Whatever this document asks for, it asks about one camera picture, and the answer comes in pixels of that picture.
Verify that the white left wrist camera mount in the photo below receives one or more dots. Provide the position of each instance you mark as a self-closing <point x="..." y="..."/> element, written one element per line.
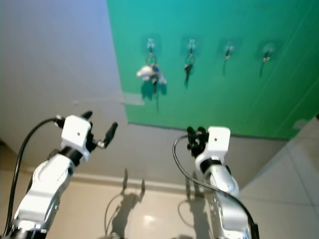
<point x="77" y="130"/>

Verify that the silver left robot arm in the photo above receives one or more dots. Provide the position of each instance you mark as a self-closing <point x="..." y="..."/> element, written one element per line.
<point x="47" y="184"/>

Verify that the green wall board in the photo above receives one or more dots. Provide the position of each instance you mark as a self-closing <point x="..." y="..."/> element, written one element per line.
<point x="229" y="94"/>

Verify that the clear adhesive metal hook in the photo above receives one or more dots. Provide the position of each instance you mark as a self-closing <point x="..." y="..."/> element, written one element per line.
<point x="150" y="44"/>
<point x="191" y="44"/>
<point x="228" y="50"/>
<point x="266" y="51"/>

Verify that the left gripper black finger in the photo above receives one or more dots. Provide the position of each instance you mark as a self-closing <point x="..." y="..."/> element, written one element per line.
<point x="111" y="133"/>
<point x="87" y="115"/>

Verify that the key bunch with white plush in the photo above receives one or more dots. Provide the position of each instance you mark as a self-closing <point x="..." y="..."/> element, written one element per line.
<point x="145" y="73"/>

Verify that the small pale tape piece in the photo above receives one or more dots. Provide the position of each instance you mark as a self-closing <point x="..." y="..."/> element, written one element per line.
<point x="302" y="124"/>

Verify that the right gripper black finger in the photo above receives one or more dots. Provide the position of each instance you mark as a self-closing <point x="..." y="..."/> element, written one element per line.
<point x="202" y="133"/>
<point x="192" y="134"/>

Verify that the clear tape strip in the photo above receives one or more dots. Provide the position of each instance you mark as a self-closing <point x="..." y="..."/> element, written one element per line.
<point x="132" y="99"/>

